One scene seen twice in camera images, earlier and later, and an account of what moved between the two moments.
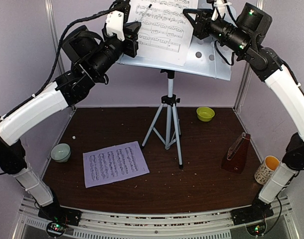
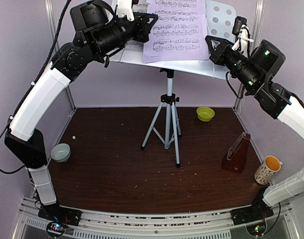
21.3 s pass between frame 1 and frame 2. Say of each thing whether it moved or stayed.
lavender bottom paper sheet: moved
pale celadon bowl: stayed
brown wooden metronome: stayed
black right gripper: moved
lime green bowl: stayed
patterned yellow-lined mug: stayed
